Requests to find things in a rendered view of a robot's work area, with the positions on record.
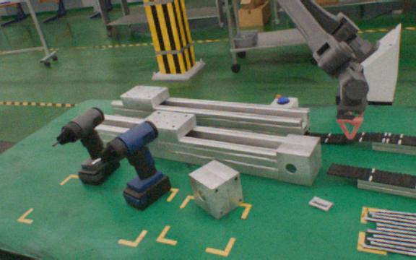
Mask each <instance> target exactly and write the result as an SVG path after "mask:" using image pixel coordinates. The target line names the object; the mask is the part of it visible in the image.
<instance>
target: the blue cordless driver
mask: <svg viewBox="0 0 416 260"><path fill-rule="evenodd" d="M156 138H158V128H157V126H156V125H154V124H153V122H151V121H145V122H141V123H139V124H137V125H136V126H134V127H132V128H131V129H128V130H126V132H124V133H122V134H121V135H119V136H116V137H115V139H112V140H110V141H109V142H107V147H105V148H104V149H103V150H102V151H101V152H100V153H99V160H96V161H95V162H92V165H95V164H96V163H98V162H100V161H101V162H102V163H109V162H112V161H118V162H119V161H121V160H122V159H124V158H126V159H127V160H128V162H129V164H130V165H133V166H134V168H135V171H136V173H137V176H136V177H134V178H132V179H131V180H129V181H127V186H128V187H126V188H125V189H124V190H123V197H124V198H125V200H126V202H127V203H128V204H130V205H131V206H134V207H135V208H137V209H138V210H140V211H143V210H144V209H146V208H147V207H148V206H149V205H151V204H152V203H153V202H155V201H156V200H158V199H159V198H161V197H162V195H164V194H165V193H167V192H168V191H169V190H171V189H172V187H171V183H170V181H169V178H168V176H167V175H164V174H163V173H162V172H161V171H159V170H158V169H156V168H155V166H154V164H155V161H154V160H153V158H152V154H151V152H150V150H149V148H148V147H145V146H147V144H149V143H150V142H152V141H153V140H154V139H156Z"/></svg>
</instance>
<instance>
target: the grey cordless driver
mask: <svg viewBox="0 0 416 260"><path fill-rule="evenodd" d="M104 119H105V116H104V114H103V112H102V111H101V109H99V108H97V107H92V108H90V109H88V110H86V111H85V112H84V113H81V114H80V115H78V116H77V117H76V118H74V120H71V121H70V122H68V124H67V125H65V126H63V127H61V133H60V134H59V135H58V136H57V137H56V139H57V142H56V143H55V144H54V145H53V147H55V146H56V145H57V144H60V145H65V144H68V143H69V142H71V143H72V144H73V142H76V141H77V140H80V142H81V144H82V146H84V147H86V148H87V151H88V152H89V154H90V157H89V158H88V159H86V160H85V161H84V162H82V163H81V167H82V168H81V169H80V170H79V171H78V176H79V179H81V182H82V183H85V184H90V185H94V186H99V185H100V184H102V183H103V182H104V180H105V179H106V178H108V177H109V176H110V175H111V174H112V173H113V172H114V171H116V169H117V168H119V167H120V165H121V164H120V162H118V161H112V162H108V163H102V162H101V161H100V162H98V163H96V164H95V165H92V163H93V162H95V161H96V160H99V153H100V152H101V151H102V150H103V149H104V147H103V145H104V144H103V141H102V139H101V138H100V135H99V133H98V130H97V129H95V128H96V127H97V126H99V125H100V124H101V123H102V122H104Z"/></svg>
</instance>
